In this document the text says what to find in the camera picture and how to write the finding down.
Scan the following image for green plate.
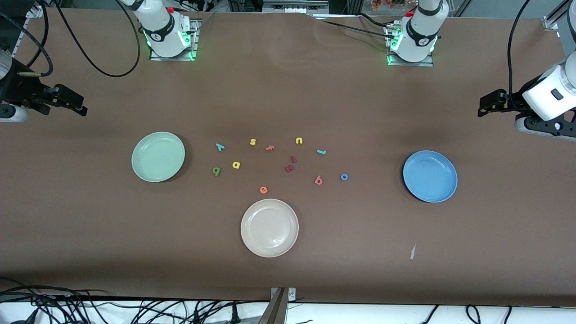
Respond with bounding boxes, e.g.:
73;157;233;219
131;131;186;183

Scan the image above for grey camera pole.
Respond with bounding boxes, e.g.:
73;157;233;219
258;288;288;324

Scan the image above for silver metal bracket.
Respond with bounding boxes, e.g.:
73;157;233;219
270;287;297;302

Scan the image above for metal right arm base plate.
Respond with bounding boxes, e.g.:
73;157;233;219
150;19;199;62

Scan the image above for grey metal box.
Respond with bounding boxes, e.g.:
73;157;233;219
263;0;329;14

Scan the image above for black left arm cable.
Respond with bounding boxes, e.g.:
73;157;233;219
507;0;534;106

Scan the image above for orange artificial flowers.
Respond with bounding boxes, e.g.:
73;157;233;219
371;0;417;11

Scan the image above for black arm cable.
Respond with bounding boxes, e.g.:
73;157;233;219
507;0;534;106
0;0;141;78

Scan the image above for aluminium frame rail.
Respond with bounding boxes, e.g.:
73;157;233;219
542;0;576;31
13;4;44;59

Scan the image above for black cable on table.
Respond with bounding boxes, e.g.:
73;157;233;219
313;13;396;41

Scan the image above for blue plate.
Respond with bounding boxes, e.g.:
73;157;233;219
403;150;458;203

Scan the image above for black cable bundle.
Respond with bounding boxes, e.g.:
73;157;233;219
0;277;270;324

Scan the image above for beige plate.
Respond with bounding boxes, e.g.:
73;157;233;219
240;198;299;258

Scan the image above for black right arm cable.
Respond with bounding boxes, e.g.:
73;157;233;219
0;0;141;78

